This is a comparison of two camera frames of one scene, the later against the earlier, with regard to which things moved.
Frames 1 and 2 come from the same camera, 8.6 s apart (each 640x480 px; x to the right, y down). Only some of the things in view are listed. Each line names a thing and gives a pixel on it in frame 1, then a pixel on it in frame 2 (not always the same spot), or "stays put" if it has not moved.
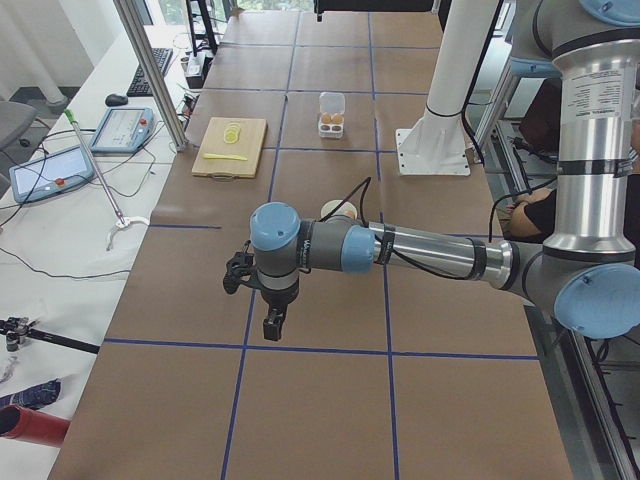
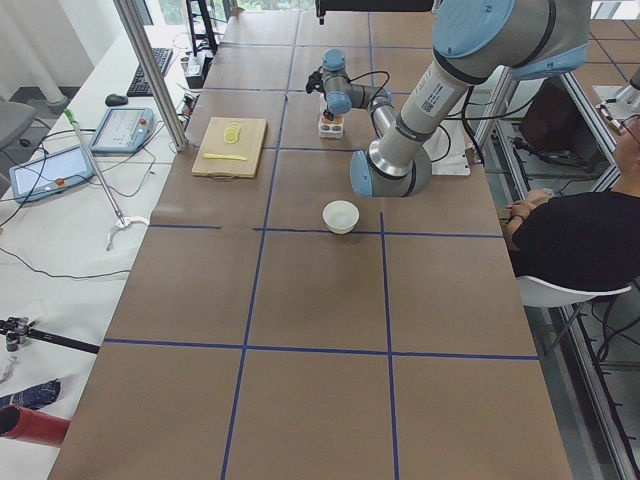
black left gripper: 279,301 -> 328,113
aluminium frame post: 139,40 stays put
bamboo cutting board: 230,148 stays put
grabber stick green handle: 121,222 stays put
